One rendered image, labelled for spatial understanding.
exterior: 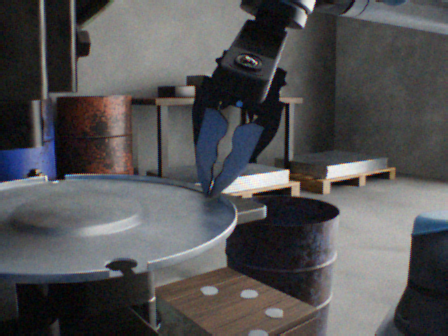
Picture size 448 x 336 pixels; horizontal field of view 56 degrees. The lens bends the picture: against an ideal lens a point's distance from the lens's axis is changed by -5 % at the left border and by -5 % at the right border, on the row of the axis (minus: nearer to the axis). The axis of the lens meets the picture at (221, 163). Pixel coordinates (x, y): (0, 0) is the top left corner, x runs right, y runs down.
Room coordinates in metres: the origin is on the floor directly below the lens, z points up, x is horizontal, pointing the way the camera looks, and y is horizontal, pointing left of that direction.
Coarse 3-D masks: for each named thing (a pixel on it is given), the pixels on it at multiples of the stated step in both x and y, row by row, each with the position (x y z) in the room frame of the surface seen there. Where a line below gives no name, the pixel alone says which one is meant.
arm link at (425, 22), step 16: (320, 0) 0.58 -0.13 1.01; (352, 0) 0.62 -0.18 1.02; (368, 0) 0.62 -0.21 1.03; (416, 0) 0.65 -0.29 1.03; (432, 0) 0.67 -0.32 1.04; (352, 16) 0.65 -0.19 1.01; (368, 16) 0.65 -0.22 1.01; (384, 16) 0.65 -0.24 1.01; (400, 16) 0.66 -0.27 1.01; (416, 16) 0.67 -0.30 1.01; (432, 16) 0.68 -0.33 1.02
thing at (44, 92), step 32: (0, 0) 0.28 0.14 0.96; (32, 0) 0.30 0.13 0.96; (64, 0) 0.33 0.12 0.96; (0, 32) 0.28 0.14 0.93; (32, 32) 0.30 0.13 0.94; (64, 32) 0.33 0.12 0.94; (0, 64) 0.28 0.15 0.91; (32, 64) 0.30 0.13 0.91; (64, 64) 0.33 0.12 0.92; (0, 96) 0.28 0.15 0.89; (32, 96) 0.29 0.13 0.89
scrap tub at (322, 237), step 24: (288, 216) 1.74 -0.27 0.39; (312, 216) 1.69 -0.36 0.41; (336, 216) 1.44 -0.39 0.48; (240, 240) 1.41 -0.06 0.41; (264, 240) 1.36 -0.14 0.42; (288, 240) 1.34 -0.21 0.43; (312, 240) 1.36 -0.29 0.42; (336, 240) 1.48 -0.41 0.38; (240, 264) 1.41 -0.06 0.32; (264, 264) 1.36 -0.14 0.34; (288, 264) 1.35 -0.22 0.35; (312, 264) 1.36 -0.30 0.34; (288, 288) 1.35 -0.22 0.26; (312, 288) 1.37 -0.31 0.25
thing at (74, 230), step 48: (0, 192) 0.45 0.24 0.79; (48, 192) 0.46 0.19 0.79; (96, 192) 0.44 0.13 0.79; (144, 192) 0.47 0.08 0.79; (192, 192) 0.48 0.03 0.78; (0, 240) 0.31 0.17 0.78; (48, 240) 0.31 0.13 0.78; (96, 240) 0.32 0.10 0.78; (144, 240) 0.32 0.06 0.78; (192, 240) 0.33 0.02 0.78
